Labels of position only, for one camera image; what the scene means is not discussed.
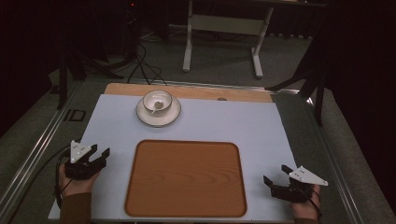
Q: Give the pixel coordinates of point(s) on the person's right hand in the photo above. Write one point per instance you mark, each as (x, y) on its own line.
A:
(306, 209)

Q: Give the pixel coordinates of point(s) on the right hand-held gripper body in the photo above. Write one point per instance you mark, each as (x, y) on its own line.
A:
(295, 188)

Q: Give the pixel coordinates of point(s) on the white saucer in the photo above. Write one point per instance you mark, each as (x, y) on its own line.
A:
(158, 119)

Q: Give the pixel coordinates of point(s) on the white ceramic spoon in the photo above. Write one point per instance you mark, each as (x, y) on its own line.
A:
(158, 105)

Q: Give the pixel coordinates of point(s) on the black tripod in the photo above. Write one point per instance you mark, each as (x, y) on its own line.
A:
(317, 84)

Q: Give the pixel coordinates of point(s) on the white metal table frame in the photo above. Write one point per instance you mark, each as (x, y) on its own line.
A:
(229, 25)

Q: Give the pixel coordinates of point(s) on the white bowl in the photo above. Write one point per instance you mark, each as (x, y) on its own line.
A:
(166, 97)

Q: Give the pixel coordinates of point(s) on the aluminium floor rail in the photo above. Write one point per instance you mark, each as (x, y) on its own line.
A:
(218, 84)
(34, 149)
(337, 174)

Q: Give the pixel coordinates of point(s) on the black stand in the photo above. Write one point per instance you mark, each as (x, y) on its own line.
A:
(63, 84)

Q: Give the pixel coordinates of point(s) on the person's left hand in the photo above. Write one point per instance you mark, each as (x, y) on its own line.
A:
(76, 186)

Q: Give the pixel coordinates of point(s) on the white table mat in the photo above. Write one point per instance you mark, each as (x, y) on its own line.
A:
(218, 124)

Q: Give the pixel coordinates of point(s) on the brown wooden tray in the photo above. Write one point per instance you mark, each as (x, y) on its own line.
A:
(186, 179)

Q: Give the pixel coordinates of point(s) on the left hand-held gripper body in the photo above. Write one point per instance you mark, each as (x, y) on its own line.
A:
(81, 169)

